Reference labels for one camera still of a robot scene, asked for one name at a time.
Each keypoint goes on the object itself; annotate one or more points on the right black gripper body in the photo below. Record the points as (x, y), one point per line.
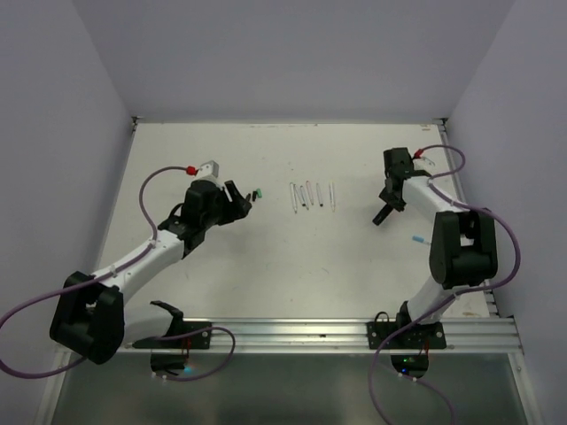
(392, 199)

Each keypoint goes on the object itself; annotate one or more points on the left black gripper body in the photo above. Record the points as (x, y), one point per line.
(225, 211)

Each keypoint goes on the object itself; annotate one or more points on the blue capped white pen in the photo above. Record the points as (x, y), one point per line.
(421, 240)

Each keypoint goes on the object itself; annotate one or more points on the green capped white pen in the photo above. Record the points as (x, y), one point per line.
(294, 198)

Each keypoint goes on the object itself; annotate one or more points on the yellow capped white pen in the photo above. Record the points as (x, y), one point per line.
(332, 196)

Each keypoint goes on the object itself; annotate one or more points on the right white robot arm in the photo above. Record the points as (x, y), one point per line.
(462, 250)

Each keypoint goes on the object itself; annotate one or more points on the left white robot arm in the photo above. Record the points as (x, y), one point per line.
(90, 317)

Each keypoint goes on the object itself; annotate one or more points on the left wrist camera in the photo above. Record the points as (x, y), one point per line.
(209, 172)

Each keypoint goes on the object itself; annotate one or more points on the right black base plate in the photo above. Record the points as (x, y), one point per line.
(430, 336)

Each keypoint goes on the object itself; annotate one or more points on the aluminium mounting rail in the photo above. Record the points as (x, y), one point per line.
(326, 336)

